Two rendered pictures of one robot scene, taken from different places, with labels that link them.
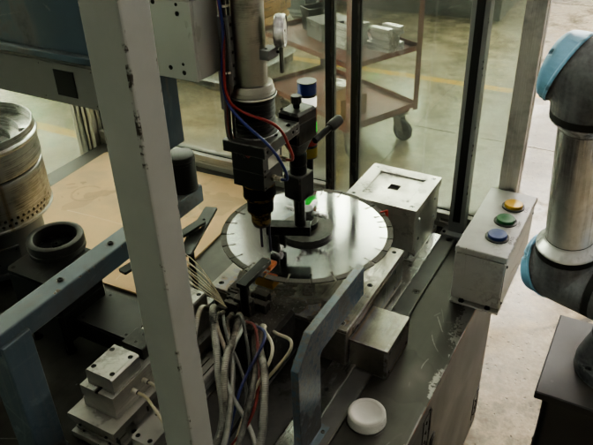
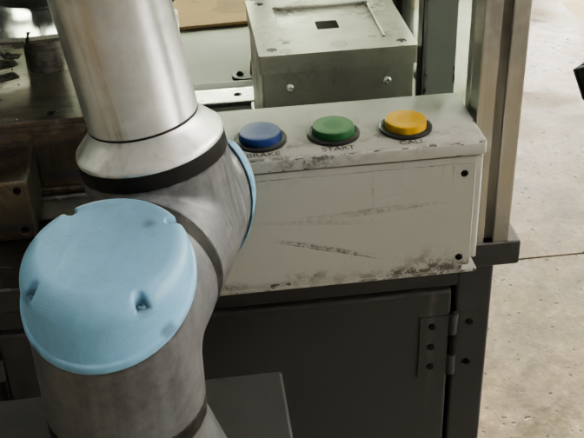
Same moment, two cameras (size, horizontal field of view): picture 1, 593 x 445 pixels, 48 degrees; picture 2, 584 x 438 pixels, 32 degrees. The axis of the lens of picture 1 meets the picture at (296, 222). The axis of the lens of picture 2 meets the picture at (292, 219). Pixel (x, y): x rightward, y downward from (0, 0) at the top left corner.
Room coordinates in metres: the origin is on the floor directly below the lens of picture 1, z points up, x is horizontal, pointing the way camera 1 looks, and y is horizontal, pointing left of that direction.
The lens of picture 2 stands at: (0.70, -1.13, 1.34)
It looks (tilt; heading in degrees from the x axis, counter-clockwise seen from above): 32 degrees down; 54
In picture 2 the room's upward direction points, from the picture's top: 2 degrees counter-clockwise
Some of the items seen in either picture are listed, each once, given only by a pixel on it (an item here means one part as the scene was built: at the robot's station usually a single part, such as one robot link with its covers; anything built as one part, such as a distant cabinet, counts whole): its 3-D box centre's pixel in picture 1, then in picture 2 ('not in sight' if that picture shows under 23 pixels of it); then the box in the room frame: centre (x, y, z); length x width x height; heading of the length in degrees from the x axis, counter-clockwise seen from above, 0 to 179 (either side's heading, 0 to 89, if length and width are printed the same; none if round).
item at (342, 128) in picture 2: (505, 221); (333, 134); (1.24, -0.46, 0.90); 0.04 x 0.04 x 0.02
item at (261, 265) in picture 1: (257, 283); not in sight; (0.98, 0.08, 0.95); 0.10 x 0.03 x 0.07; 150
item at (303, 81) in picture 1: (306, 86); not in sight; (1.46, -0.03, 1.14); 0.05 x 0.04 x 0.03; 60
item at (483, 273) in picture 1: (494, 247); (331, 193); (1.25, -0.45, 0.82); 0.28 x 0.11 x 0.15; 150
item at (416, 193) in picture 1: (393, 212); (327, 81); (1.41, -0.24, 0.82); 0.18 x 0.18 x 0.15; 60
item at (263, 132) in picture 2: (497, 237); (260, 140); (1.18, -0.43, 0.90); 0.04 x 0.04 x 0.02
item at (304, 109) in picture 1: (297, 148); not in sight; (1.08, -0.01, 1.17); 0.06 x 0.05 x 0.20; 141
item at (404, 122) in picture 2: (513, 207); (405, 128); (1.30, -0.50, 0.90); 0.04 x 0.04 x 0.02
